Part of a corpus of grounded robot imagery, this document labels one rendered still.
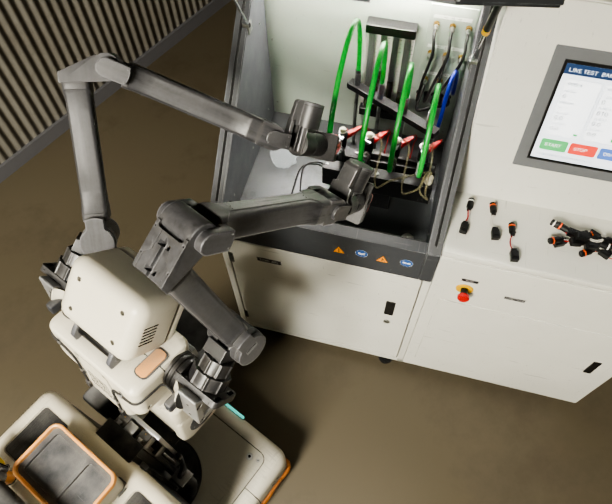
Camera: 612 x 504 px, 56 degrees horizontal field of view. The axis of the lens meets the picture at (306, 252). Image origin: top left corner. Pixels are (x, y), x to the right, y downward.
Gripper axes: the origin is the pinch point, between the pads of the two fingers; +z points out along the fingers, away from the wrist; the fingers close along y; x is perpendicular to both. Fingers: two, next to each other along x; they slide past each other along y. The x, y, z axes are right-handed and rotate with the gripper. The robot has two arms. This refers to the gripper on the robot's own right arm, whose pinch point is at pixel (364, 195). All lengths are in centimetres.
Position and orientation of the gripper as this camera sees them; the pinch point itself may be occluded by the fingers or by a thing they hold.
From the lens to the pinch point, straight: 143.0
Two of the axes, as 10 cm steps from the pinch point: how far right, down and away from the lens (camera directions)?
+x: -8.7, -4.1, 2.7
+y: 3.2, -8.9, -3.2
